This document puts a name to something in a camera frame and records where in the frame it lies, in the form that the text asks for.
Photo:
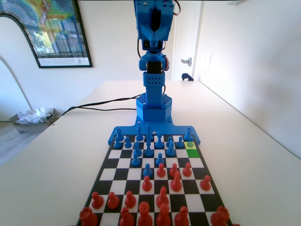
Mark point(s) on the white door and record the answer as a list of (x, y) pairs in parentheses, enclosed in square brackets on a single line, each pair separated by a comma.
[(185, 35)]

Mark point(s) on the black and white chessboard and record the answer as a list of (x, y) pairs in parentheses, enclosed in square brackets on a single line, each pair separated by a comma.
[(131, 174)]

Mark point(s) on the crumpled clear plastic wrap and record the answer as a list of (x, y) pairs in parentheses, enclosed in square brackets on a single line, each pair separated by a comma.
[(33, 115)]

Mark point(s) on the dark blue clamp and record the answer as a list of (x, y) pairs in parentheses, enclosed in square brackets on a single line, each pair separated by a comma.
[(187, 77)]

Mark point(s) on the blue pawn chess piece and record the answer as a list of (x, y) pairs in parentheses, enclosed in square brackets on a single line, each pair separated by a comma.
[(190, 144), (147, 170), (127, 143), (135, 161), (169, 140), (179, 143), (117, 144), (160, 160)]

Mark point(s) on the black framed poster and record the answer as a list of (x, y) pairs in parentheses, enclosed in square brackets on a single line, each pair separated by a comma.
[(63, 35)]

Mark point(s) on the blue rook chess piece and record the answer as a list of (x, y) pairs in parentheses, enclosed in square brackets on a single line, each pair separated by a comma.
[(188, 136), (119, 133)]

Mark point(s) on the red rook chess piece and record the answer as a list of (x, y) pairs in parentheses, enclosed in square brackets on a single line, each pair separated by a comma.
[(220, 216), (88, 217)]

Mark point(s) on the blue queen chess piece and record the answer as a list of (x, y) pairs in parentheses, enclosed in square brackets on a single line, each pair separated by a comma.
[(159, 141)]

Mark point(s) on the grey cardboard box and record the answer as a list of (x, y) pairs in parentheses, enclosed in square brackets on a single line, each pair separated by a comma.
[(30, 127)]

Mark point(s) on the red pawn chess piece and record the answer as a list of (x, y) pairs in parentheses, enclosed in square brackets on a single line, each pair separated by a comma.
[(113, 201), (174, 168), (187, 170), (130, 200), (205, 184), (97, 200), (147, 184), (161, 171)]

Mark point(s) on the blue knight chess piece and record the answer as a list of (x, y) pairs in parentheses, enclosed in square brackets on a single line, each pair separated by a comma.
[(170, 150), (137, 150)]

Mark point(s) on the blue printed robot arm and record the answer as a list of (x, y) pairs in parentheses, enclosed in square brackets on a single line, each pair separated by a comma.
[(154, 82)]

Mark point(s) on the red bishop chess piece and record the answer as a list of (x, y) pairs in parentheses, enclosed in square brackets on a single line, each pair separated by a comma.
[(126, 218), (182, 217)]

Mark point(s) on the blue printed base plate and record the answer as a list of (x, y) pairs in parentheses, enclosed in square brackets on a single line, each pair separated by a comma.
[(131, 129)]

